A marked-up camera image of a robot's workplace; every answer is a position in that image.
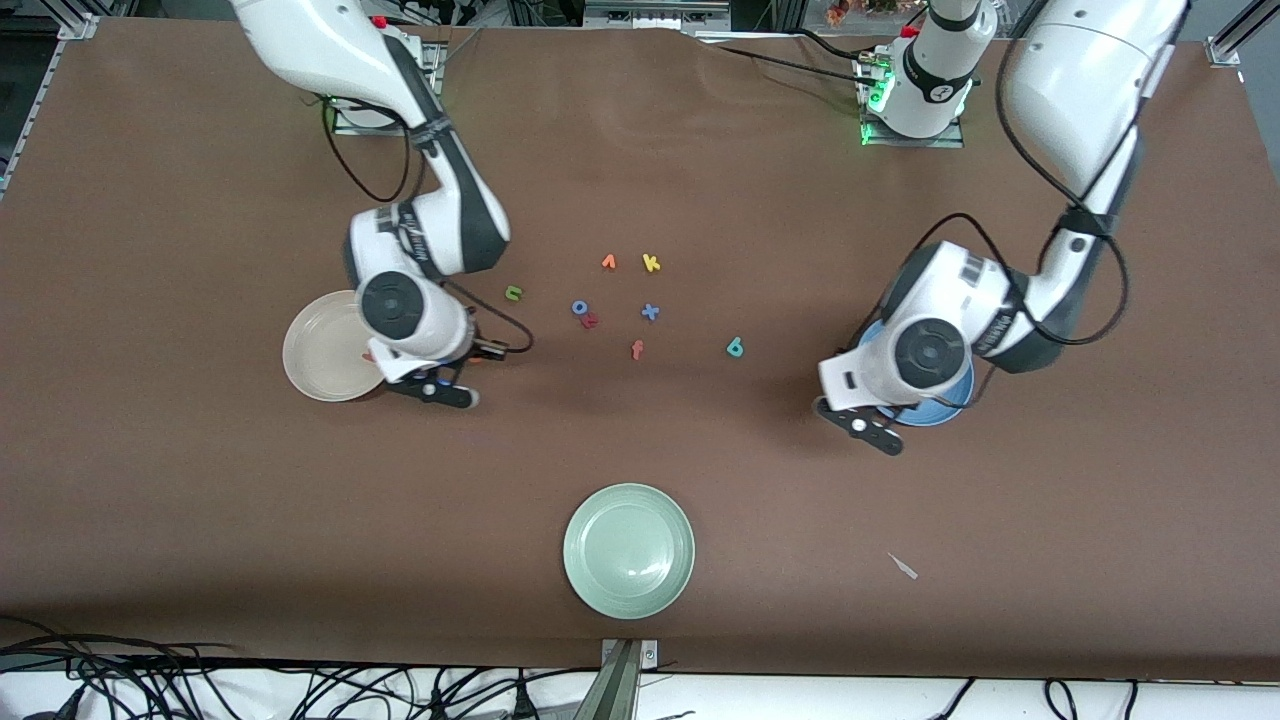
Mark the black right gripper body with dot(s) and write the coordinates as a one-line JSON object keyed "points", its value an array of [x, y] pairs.
{"points": [[474, 352]]}

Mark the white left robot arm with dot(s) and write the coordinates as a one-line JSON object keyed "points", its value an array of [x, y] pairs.
{"points": [[930, 350]]}

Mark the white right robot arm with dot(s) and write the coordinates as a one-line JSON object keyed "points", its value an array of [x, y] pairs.
{"points": [[400, 305]]}

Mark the beige brown round plate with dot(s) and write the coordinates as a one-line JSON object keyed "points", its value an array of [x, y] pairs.
{"points": [[320, 350]]}

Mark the pale green round plate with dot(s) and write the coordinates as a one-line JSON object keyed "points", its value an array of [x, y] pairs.
{"points": [[629, 551]]}

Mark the brown table cover sheet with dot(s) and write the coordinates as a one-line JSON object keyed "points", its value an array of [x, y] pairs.
{"points": [[200, 500]]}

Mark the grey metal bar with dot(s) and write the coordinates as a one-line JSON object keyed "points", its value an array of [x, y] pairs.
{"points": [[612, 690]]}

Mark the small white paper scrap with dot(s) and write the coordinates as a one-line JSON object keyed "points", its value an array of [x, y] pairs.
{"points": [[903, 566]]}

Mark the blue round plate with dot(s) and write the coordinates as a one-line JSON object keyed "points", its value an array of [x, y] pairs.
{"points": [[955, 402]]}

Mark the orange brown background object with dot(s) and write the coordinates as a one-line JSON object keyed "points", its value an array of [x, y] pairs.
{"points": [[837, 10]]}

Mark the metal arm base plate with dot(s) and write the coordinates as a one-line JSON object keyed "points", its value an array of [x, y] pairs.
{"points": [[950, 142], [350, 130]]}

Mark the grey metal table bracket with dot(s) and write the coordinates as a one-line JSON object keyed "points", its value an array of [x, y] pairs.
{"points": [[645, 652]]}

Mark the grey metal background frame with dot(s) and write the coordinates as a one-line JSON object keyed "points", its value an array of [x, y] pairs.
{"points": [[655, 12]]}

